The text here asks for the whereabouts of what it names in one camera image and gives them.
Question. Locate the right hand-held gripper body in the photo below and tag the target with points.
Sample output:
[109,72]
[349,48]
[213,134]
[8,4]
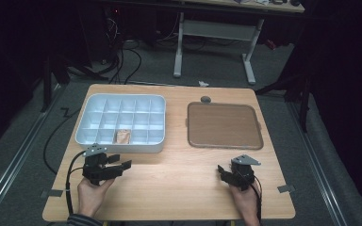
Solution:
[243,175]

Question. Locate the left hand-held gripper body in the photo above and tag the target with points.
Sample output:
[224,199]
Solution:
[97,169]

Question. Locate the white divided storage box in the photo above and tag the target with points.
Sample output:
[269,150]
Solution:
[106,106]

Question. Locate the person's right hand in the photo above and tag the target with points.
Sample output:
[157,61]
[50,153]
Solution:
[246,204]

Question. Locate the person's left hand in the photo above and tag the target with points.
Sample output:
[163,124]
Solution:
[91,197]

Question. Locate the grey tape piece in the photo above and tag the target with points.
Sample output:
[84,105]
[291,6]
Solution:
[286,188]
[52,193]

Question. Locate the brown tray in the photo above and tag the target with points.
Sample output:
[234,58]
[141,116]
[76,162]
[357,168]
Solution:
[223,125]

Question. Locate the small grey round object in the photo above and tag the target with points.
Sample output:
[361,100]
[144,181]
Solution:
[205,99]

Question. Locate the white paper scrap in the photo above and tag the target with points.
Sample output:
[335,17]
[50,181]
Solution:
[203,83]

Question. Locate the black metal stand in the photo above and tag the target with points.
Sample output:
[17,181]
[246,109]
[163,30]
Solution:
[304,103]
[46,84]

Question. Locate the white metal frame desk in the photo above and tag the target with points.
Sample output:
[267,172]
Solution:
[220,29]

